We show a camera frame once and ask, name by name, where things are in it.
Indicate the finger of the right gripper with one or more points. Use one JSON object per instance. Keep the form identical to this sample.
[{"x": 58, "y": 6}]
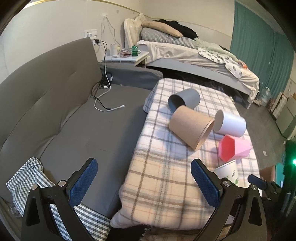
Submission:
[{"x": 258, "y": 182}]

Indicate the white nightstand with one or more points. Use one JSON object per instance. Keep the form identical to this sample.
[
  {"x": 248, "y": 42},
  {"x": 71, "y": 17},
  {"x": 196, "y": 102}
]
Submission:
[{"x": 129, "y": 60}]

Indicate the patterned baby mat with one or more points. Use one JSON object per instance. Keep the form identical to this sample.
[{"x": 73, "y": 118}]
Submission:
[{"x": 230, "y": 65}]

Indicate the water bottle jug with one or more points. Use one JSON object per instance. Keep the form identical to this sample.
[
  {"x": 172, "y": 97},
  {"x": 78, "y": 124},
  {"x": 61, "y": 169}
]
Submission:
[{"x": 265, "y": 96}]

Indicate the checked pillow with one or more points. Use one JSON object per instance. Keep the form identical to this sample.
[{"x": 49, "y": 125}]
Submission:
[{"x": 151, "y": 35}]

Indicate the black clothes pile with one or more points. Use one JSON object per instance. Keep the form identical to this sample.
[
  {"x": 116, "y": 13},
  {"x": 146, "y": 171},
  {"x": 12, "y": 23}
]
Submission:
[{"x": 184, "y": 30}]

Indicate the brown kraft paper cup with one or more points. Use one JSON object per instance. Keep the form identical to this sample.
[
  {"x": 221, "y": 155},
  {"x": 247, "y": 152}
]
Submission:
[{"x": 190, "y": 126}]

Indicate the grey sofa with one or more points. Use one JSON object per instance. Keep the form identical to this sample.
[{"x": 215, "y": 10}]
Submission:
[{"x": 64, "y": 107}]

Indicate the wall power socket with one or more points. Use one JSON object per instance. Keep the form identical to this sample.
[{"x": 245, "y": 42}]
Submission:
[{"x": 92, "y": 33}]

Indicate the beige pillow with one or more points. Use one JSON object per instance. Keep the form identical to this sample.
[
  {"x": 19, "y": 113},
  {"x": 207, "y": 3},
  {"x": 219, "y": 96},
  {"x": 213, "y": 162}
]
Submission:
[{"x": 162, "y": 27}]

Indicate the pink faceted plastic cup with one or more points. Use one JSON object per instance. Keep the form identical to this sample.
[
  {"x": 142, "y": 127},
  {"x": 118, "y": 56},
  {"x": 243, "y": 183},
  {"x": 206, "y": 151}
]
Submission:
[{"x": 232, "y": 148}]

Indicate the white floral paper cup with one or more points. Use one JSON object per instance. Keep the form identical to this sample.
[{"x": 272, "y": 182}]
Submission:
[{"x": 228, "y": 170}]

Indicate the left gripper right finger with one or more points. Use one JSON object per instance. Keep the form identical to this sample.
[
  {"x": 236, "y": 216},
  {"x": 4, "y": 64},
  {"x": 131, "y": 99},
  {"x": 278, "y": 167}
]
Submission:
[{"x": 244, "y": 204}]

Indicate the white mug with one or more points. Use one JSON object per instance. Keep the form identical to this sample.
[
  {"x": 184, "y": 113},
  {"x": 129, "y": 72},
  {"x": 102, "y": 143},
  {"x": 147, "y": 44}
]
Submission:
[{"x": 114, "y": 50}]

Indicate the plaid blanket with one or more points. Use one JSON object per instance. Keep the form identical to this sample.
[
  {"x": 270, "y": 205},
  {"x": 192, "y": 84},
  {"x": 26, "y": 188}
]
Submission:
[{"x": 159, "y": 189}]

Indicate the teal curtain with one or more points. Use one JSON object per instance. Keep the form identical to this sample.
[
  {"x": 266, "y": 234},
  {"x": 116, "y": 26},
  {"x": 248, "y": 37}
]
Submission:
[{"x": 267, "y": 53}]

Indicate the bed with white frame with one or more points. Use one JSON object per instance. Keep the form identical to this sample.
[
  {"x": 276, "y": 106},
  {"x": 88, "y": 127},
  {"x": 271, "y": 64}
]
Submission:
[{"x": 183, "y": 59}]

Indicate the grey cabinet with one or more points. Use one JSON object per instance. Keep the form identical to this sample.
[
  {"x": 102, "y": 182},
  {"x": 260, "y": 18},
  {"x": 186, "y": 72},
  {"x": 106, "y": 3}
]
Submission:
[{"x": 286, "y": 120}]

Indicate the green soda can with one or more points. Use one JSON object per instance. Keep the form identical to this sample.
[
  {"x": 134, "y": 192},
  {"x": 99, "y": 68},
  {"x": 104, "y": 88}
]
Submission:
[{"x": 134, "y": 50}]

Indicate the dark grey plastic cup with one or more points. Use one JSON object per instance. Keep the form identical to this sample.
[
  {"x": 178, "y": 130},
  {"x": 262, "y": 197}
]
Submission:
[{"x": 188, "y": 97}]

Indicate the white plastic cup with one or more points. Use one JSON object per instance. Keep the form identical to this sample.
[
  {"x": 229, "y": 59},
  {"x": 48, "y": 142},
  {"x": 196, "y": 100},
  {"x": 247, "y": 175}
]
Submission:
[{"x": 229, "y": 124}]

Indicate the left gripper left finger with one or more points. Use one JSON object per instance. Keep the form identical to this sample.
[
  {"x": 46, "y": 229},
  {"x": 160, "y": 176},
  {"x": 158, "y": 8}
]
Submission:
[{"x": 38, "y": 220}]

